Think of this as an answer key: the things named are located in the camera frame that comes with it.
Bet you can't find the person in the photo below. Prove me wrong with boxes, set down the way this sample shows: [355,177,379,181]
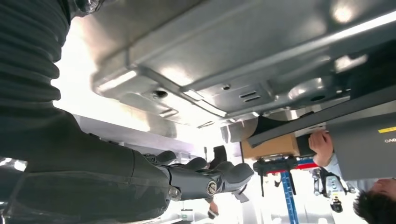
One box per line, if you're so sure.
[321,153,396,224]

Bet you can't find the blue metal stand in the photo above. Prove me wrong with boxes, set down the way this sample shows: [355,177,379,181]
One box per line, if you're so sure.
[280,171,300,224]

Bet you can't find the cardboard box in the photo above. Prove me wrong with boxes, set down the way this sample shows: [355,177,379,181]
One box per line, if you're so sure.
[240,133,301,161]

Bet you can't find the stainless steel workbench table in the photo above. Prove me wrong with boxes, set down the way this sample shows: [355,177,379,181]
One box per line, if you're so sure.
[72,112,247,155]

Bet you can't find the black and red device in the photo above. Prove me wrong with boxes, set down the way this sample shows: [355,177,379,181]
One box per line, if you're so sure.
[253,155,320,178]

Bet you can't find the grey case with yellow label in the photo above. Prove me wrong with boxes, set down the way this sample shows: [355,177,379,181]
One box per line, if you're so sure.
[326,99,396,182]

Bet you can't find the stamped silver metal plate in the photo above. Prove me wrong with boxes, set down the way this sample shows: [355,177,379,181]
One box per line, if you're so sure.
[90,0,396,146]

